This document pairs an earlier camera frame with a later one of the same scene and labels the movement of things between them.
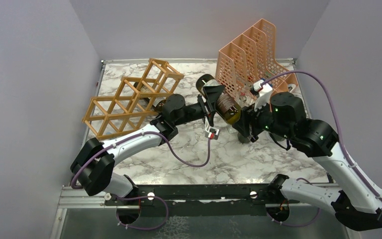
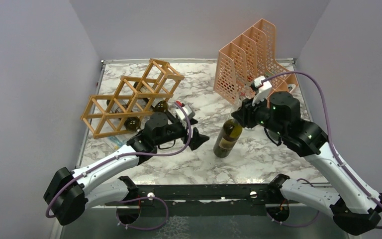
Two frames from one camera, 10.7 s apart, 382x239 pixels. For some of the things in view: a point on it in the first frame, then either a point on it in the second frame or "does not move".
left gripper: x=212 y=94 to x=197 y=139
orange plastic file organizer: x=252 y=57 does not move
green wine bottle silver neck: x=227 y=107 to x=132 y=124
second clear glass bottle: x=245 y=97 does not move
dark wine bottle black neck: x=244 y=140 to x=227 y=138
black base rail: x=205 y=200 does not move
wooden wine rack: x=107 y=116 does not move
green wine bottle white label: x=157 y=101 does not move
